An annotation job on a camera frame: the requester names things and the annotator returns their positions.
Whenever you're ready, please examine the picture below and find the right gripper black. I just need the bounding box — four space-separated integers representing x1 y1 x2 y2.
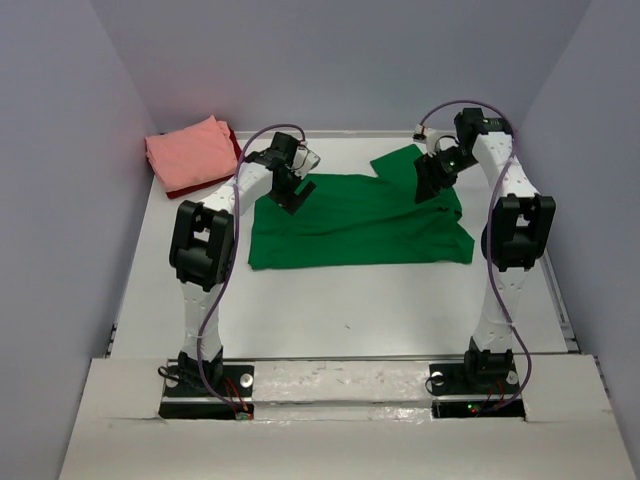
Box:
413 146 478 205

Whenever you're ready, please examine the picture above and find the green t shirt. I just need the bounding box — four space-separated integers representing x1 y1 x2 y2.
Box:
248 145 474 271

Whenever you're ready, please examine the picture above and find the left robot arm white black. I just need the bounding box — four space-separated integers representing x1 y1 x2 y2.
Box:
169 132 321 395

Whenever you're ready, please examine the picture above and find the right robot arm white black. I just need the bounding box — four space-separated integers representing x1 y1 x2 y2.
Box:
413 101 556 400

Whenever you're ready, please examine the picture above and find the dark red folded t shirt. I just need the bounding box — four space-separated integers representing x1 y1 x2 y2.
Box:
164 128 250 201

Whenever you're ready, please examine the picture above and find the pink folded t shirt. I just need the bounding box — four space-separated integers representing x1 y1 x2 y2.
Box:
145 115 241 199

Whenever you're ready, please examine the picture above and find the white cardboard front cover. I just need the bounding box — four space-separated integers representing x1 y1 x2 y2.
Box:
61 355 635 479

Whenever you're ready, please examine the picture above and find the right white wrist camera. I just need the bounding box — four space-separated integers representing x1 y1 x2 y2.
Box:
412 125 455 153

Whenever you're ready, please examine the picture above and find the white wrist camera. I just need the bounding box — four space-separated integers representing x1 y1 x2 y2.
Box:
412 125 455 153
291 145 321 179

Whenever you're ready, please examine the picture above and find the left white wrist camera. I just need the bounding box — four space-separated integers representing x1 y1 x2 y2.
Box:
291 145 321 179

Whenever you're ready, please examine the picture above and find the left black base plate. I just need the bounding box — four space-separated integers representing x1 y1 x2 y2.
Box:
157 361 255 421

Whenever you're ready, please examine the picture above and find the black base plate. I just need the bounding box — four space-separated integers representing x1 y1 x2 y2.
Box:
157 361 255 421
425 362 526 420

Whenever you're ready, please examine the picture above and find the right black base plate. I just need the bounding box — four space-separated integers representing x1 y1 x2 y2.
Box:
425 362 526 420

